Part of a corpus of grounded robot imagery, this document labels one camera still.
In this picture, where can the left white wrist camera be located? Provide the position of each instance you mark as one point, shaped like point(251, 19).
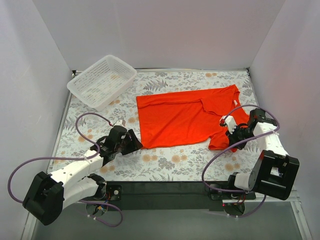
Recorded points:
point(120, 123)

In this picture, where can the aluminium frame rail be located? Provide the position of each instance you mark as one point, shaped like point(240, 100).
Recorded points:
point(180, 211)

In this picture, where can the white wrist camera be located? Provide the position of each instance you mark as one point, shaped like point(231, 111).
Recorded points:
point(229, 122)
point(120, 123)

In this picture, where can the floral patterned table mat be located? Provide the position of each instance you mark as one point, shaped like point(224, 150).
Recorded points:
point(82, 124)

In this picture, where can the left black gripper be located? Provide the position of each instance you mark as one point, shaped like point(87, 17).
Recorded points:
point(129, 141)

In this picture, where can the orange t-shirt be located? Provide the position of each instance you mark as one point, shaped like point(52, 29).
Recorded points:
point(188, 117)

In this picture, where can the white plastic basket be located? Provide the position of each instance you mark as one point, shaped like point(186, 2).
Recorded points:
point(102, 82)

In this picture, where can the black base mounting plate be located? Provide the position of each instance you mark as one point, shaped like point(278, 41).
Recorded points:
point(172, 195)

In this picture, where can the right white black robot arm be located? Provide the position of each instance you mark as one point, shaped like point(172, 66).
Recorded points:
point(275, 171)

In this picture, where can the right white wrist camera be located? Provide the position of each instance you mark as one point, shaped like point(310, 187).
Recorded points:
point(229, 122)

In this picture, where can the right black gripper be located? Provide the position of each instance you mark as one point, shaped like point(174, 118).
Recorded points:
point(232, 135)

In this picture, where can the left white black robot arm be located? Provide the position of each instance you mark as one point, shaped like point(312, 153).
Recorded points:
point(50, 193)

